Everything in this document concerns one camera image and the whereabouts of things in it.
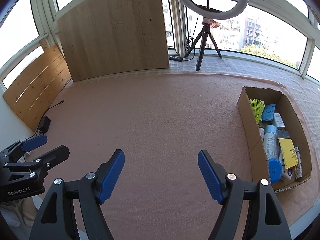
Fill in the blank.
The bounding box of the blue round tape measure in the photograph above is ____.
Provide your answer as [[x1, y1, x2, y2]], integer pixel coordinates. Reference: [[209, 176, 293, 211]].
[[268, 158, 283, 184]]

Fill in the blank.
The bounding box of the silver patterned lighter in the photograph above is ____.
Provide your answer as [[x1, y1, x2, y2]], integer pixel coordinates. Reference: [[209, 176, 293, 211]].
[[295, 146, 303, 179]]

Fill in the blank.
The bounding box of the yellow black card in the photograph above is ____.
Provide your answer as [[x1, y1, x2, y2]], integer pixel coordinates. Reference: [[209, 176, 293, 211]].
[[277, 130, 298, 169]]

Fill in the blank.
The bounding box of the white blue lotion bottle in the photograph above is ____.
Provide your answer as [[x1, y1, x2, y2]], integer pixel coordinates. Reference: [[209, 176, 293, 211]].
[[263, 125, 279, 159]]

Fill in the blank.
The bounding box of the blue plastic phone stand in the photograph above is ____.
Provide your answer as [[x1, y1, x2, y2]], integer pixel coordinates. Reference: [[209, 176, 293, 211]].
[[261, 103, 276, 122]]

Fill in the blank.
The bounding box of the yellow plastic shuttlecock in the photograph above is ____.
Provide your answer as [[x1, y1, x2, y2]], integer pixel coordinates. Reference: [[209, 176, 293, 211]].
[[249, 99, 265, 124]]

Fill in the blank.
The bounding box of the patterned tissue pack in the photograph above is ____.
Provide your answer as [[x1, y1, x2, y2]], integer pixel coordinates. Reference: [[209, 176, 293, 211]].
[[279, 151, 292, 181]]

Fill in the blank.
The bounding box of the pink cosmetic tube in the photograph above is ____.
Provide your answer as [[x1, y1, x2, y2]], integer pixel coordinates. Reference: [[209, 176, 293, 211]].
[[259, 127, 265, 141]]

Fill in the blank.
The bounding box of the white power adapter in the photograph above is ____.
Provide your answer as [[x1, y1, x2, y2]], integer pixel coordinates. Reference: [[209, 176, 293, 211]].
[[271, 113, 285, 129]]

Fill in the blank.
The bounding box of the left hand white glove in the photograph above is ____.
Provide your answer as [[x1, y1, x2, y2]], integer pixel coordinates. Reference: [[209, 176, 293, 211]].
[[1, 197, 37, 229]]

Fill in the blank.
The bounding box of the pine slat wooden panel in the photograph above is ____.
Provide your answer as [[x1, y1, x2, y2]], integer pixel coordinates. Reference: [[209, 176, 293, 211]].
[[3, 38, 71, 132]]

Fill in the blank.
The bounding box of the cardboard box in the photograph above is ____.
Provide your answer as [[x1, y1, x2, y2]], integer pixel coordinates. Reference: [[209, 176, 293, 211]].
[[238, 87, 312, 192]]

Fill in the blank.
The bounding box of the light wooden board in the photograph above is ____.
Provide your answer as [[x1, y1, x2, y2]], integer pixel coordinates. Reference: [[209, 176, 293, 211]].
[[57, 0, 169, 82]]

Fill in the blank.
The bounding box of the black tripod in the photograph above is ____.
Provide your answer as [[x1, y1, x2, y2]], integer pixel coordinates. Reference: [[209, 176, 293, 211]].
[[184, 23, 222, 72]]

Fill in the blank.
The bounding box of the black plug with cable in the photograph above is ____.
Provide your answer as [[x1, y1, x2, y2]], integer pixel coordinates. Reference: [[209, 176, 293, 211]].
[[30, 100, 64, 139]]

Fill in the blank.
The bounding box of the black cable remote control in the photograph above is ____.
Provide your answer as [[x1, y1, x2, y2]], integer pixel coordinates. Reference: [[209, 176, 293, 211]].
[[169, 55, 183, 62]]

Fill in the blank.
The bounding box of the white ring light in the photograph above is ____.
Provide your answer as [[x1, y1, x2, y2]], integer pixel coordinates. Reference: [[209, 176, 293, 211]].
[[172, 0, 250, 20]]

